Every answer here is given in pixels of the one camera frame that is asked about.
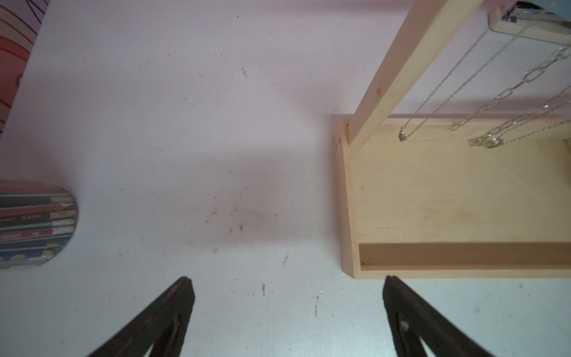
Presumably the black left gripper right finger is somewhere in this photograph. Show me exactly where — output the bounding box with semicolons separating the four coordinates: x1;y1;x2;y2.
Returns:
383;275;491;356

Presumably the thin silver necklace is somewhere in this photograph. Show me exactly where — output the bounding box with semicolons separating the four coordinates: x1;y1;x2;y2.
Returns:
398;26;527;143

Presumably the chunky silver chain necklace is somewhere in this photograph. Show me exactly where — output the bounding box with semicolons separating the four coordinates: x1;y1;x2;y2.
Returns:
449;44;571;148

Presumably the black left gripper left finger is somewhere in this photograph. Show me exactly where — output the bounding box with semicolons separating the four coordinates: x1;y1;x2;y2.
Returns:
91;277;196;357

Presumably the wooden jewelry display stand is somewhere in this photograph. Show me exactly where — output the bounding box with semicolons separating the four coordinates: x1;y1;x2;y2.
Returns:
335;1;570;279

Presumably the cup of pencils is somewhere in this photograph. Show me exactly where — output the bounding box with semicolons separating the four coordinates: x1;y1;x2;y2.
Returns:
1;178;79;270

